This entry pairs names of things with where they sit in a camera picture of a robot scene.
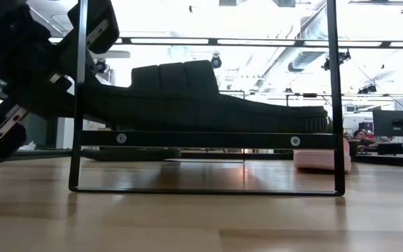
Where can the black ceiling spotlight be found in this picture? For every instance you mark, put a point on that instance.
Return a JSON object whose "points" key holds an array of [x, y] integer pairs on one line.
{"points": [[216, 62], [100, 66]]}

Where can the black computer monitor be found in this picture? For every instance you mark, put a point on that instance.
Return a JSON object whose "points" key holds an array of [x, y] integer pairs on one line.
{"points": [[394, 122]]}

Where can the pink slide sandal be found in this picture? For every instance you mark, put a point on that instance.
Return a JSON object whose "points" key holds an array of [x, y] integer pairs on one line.
{"points": [[318, 161]]}

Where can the wooden shelf with black frame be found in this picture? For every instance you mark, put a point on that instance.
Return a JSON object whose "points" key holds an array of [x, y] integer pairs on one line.
{"points": [[205, 140]]}

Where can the black aluminium table frame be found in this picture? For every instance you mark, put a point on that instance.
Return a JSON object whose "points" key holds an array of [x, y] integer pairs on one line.
{"points": [[264, 155]]}

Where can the person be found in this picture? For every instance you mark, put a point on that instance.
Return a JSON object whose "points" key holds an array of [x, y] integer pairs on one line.
{"points": [[362, 138]]}

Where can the black slide sandal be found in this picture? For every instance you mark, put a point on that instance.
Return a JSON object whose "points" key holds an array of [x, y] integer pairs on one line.
{"points": [[187, 108]]}

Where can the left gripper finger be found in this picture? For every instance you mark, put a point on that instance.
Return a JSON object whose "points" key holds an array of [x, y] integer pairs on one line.
{"points": [[69, 63], [40, 101]]}

